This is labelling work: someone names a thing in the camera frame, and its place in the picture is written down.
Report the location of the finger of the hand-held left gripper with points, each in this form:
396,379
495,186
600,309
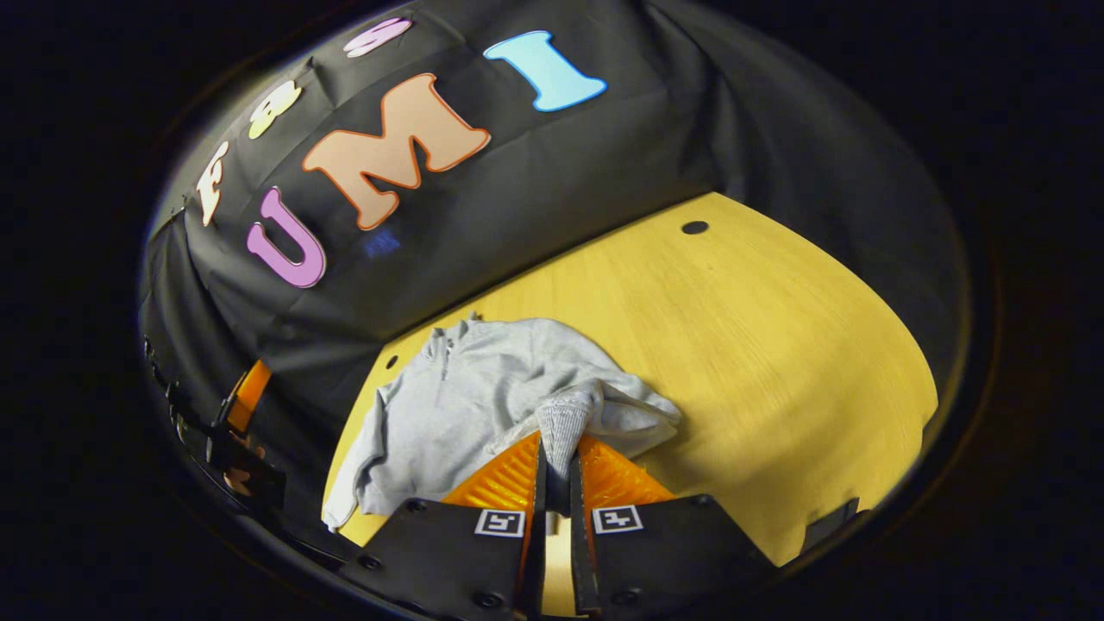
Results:
250,397

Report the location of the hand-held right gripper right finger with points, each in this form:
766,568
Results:
582,561

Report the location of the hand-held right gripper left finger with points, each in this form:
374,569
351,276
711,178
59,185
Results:
535,561

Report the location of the grey zip-neck sweatshirt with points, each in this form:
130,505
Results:
466,405

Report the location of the black backdrop cloth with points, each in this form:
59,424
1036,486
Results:
561,172

